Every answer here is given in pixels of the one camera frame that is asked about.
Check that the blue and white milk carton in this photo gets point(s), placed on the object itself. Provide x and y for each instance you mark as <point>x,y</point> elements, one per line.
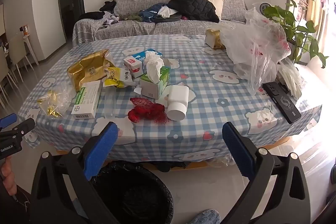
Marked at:
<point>136,62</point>

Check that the pile of striped clothes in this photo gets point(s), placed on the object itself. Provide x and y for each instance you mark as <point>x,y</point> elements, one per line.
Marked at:
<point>109,19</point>

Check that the clear plastic tube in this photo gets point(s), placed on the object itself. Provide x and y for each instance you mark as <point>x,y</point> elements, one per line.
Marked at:
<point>110,106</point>

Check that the gold foil snack bag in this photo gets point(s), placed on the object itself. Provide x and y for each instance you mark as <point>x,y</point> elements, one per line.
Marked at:
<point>84,69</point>

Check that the black quilted jacket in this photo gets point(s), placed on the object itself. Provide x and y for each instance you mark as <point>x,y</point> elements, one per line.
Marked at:
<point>194,3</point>

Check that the blue garment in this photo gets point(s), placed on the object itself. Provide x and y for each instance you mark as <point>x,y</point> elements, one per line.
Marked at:
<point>151,12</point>

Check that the cream pillow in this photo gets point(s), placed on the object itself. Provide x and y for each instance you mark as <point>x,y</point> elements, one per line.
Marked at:
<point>218,3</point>

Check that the red small wrapper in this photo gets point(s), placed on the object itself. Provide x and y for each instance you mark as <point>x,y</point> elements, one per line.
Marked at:
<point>144,109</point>

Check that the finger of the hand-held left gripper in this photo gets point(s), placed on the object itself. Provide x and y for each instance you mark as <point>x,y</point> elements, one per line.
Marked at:
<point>21,128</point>
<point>8,120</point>

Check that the white plastic bottle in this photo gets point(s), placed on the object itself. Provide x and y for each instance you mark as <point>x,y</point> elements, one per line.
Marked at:
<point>177,103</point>

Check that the dark grey garment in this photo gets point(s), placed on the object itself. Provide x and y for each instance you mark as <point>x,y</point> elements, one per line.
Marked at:
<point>168,19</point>

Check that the crumpled clear plastic bag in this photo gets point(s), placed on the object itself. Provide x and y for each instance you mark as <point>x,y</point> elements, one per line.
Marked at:
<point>225,160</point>

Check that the white and gold box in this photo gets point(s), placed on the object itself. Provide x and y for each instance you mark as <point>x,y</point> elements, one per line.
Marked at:
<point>212,39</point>

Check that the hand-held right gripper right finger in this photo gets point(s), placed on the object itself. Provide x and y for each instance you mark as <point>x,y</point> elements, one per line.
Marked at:
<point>237,150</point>

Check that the large clear plastic bag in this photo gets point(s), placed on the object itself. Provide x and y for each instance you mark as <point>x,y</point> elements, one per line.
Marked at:
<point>252,40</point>

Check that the trash bin with black liner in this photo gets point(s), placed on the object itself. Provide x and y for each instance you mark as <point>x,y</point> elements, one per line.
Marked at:
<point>136,195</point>

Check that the blue checked bear tablecloth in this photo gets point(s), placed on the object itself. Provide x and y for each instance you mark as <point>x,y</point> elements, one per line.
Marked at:
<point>210,98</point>

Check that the white cloth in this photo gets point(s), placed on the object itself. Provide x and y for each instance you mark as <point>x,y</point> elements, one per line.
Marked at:
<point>166,11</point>

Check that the person's left hand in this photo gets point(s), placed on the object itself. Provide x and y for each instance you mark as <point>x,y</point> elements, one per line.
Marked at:
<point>8,176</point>

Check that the green potted plant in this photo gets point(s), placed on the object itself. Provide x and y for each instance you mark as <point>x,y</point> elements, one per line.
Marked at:
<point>302,29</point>

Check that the green and white tissue box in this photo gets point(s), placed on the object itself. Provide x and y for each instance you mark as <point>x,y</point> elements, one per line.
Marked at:
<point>162,79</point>

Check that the small orange item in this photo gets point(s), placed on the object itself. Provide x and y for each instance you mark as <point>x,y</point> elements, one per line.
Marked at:
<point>25,29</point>

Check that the green garment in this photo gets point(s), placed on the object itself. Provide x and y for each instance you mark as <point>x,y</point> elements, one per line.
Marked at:
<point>132,17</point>

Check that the stack of white bags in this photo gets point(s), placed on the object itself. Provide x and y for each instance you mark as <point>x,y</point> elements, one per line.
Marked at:
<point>291,77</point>

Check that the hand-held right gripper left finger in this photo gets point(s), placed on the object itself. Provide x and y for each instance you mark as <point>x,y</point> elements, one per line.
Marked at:
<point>103,150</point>

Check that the crumpled white tissue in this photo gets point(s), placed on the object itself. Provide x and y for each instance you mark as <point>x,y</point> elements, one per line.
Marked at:
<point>152,66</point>

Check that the clear wrapper with gold foil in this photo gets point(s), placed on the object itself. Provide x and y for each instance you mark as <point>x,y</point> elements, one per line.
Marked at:
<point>52,106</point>

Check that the small white paper scrap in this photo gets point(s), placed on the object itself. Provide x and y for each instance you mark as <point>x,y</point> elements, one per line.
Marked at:
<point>137,90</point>

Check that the yellow snack wrapper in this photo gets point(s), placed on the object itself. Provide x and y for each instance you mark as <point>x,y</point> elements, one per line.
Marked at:
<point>113,77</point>

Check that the white and green medicine box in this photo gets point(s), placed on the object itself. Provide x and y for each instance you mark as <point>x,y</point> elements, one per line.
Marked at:
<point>86,99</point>

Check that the black garment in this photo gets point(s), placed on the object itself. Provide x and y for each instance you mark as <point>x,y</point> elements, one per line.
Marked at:
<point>108,5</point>
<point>92,15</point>

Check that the small table fan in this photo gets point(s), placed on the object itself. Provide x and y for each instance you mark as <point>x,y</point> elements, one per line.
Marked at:
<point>263,7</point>

